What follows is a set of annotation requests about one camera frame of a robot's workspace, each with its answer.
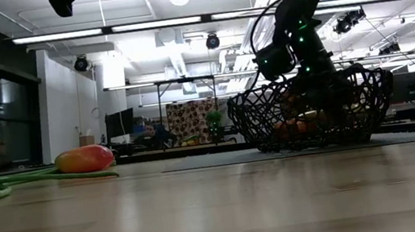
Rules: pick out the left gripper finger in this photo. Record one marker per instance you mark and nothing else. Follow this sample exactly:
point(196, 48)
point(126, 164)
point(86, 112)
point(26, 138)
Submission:
point(63, 0)

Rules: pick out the red-green mango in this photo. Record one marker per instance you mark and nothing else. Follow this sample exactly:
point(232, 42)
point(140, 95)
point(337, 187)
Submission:
point(85, 159)

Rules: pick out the black ceiling spotlight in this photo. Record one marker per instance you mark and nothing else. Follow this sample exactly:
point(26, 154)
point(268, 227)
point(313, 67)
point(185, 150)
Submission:
point(80, 63)
point(212, 41)

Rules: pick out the black track spotlight cluster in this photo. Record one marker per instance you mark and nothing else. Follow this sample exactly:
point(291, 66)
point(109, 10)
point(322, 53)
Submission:
point(348, 19)
point(389, 49)

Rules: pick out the black computer monitor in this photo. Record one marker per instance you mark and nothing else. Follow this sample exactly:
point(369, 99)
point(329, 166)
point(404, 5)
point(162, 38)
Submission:
point(120, 123)
point(411, 86)

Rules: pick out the black overhead light bar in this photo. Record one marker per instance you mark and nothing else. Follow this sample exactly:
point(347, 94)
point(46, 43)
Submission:
point(156, 24)

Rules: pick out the green potted plant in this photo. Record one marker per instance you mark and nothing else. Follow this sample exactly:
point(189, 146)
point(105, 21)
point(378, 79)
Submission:
point(214, 120)

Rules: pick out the brown patterned panel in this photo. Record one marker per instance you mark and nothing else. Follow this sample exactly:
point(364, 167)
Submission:
point(191, 114)

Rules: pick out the cardboard box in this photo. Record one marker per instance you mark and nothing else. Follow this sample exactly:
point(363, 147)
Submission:
point(86, 140)

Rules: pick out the person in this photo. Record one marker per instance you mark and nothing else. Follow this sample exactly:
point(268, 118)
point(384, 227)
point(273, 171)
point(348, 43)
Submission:
point(161, 134)

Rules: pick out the black metal frame stand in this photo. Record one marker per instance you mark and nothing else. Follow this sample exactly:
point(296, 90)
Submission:
point(160, 110)

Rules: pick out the black aluminium table frame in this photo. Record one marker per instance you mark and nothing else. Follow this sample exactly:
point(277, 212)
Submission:
point(180, 152)

